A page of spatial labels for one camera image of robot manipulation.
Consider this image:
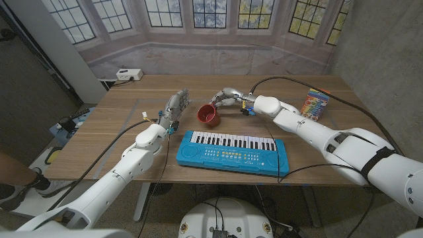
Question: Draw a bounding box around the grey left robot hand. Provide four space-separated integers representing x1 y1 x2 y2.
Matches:
157 88 192 132

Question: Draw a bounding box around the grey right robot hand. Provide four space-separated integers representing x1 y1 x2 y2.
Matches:
210 87 257 108

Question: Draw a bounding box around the red cup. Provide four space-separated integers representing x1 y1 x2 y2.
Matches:
197 104 221 129

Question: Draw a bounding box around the blue toy keyboard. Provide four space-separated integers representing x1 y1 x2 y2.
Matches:
175 130 290 178

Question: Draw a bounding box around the grey tape outline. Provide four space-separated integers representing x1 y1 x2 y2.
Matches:
93 98 252 179

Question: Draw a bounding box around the printed window backdrop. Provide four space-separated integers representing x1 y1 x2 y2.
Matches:
41 0 353 80

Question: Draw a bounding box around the white power strip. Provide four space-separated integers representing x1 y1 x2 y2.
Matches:
116 68 144 82

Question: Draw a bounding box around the rainbow marker box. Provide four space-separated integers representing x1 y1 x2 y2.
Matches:
299 87 330 122

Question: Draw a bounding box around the blue floor mat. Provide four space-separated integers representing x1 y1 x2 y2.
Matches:
49 107 96 146

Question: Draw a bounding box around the black remote control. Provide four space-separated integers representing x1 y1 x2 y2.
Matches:
68 108 91 121

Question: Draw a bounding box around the white table leg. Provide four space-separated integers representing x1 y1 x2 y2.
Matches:
133 182 150 222

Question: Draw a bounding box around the black device on mat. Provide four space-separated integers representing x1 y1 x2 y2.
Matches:
56 116 77 134

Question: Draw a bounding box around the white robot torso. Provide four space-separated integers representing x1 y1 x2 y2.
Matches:
178 197 274 238

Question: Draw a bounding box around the yellow and black floor item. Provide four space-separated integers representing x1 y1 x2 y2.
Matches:
44 147 63 165

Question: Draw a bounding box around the grey table leg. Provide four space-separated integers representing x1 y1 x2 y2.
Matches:
301 185 322 228

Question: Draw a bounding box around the white sneaker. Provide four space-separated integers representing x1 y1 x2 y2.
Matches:
36 180 79 198

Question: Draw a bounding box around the person bare leg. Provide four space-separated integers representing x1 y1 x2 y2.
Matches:
0 151 50 191

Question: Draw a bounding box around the white floor board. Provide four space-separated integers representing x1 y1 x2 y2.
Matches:
13 180 83 218

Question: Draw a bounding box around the grey sneaker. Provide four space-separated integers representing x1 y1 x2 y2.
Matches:
0 184 32 212

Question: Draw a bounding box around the black power strip cable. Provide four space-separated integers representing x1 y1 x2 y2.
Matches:
107 77 135 90

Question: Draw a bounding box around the thin black left wrist cable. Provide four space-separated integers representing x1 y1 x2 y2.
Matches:
137 133 172 238

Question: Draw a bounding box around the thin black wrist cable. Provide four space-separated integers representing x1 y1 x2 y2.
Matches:
254 112 361 184
137 133 172 238

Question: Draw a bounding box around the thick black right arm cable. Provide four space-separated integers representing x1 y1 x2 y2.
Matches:
249 76 406 238

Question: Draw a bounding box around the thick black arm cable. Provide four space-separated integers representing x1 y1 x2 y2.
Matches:
249 76 406 238
48 119 160 212

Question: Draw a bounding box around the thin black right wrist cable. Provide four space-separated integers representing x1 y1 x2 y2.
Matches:
254 112 361 184

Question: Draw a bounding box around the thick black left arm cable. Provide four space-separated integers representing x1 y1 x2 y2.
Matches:
48 119 160 212

